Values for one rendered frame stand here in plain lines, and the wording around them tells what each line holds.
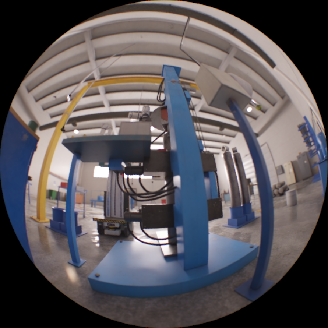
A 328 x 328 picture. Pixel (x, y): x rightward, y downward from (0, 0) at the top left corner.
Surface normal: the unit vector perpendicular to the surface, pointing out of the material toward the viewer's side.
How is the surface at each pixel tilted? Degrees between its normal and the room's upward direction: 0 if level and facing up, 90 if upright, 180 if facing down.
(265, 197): 90
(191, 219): 90
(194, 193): 90
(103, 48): 173
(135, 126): 90
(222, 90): 180
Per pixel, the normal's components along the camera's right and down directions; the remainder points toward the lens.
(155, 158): 0.15, -0.36
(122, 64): 0.03, 0.97
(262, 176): -0.99, -0.01
